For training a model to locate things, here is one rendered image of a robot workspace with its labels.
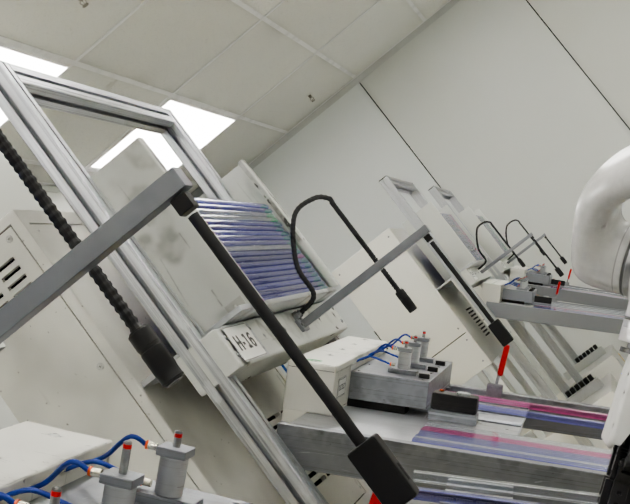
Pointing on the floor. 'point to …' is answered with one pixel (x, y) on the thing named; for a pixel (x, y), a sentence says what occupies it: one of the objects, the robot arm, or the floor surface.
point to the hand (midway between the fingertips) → (615, 498)
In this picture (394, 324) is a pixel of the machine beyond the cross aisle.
